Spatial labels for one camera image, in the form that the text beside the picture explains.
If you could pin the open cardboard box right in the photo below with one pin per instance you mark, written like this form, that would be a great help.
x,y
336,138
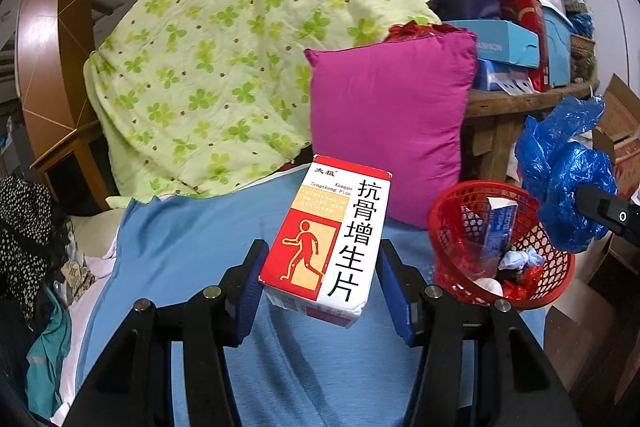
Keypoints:
x,y
617,134

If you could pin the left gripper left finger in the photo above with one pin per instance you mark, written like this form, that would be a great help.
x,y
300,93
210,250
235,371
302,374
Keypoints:
x,y
242,292

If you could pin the wooden bench table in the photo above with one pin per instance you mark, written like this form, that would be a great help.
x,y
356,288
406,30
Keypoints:
x,y
493,122

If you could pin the magenta pillow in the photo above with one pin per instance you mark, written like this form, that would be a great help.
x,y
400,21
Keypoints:
x,y
397,106

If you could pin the blue white small box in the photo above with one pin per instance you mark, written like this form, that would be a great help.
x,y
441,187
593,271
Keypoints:
x,y
498,222

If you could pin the green clover pattern quilt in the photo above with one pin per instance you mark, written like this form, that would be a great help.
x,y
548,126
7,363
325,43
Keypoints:
x,y
201,97

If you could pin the red plastic mesh basket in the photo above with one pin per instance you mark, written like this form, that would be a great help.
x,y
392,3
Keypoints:
x,y
530,273

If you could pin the blue plastic bag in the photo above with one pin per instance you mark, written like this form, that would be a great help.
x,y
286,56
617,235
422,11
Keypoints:
x,y
553,165

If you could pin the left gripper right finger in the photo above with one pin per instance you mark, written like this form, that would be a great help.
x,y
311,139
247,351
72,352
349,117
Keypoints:
x,y
403,290

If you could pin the red gift box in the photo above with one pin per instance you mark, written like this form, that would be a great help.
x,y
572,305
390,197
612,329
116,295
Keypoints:
x,y
528,14

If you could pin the woven basket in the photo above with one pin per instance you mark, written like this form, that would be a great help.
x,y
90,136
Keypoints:
x,y
582,59

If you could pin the black white patterned garment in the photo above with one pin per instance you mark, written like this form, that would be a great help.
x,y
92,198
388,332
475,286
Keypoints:
x,y
33,242

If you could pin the red white medicine box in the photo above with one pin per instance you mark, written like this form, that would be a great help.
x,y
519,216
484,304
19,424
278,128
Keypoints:
x,y
322,262

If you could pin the teal garment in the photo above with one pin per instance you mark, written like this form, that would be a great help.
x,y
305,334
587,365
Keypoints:
x,y
45,360

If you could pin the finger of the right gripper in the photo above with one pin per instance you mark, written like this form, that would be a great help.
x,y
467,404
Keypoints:
x,y
619,215

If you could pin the light blue cardboard box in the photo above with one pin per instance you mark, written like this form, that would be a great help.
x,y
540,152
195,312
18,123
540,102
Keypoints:
x,y
503,41

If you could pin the blue bed sheet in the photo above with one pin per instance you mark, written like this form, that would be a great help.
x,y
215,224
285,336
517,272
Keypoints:
x,y
291,370

